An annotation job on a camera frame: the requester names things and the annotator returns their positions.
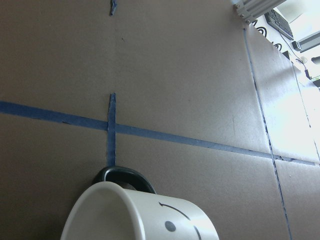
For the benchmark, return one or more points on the black keyboard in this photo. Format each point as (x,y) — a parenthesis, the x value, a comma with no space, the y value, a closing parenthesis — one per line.
(274,19)

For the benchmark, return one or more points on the aluminium frame post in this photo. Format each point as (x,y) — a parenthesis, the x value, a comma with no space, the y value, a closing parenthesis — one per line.
(250,10)

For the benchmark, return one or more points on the white smiley mug black handle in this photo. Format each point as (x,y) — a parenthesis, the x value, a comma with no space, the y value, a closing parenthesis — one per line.
(121,204)

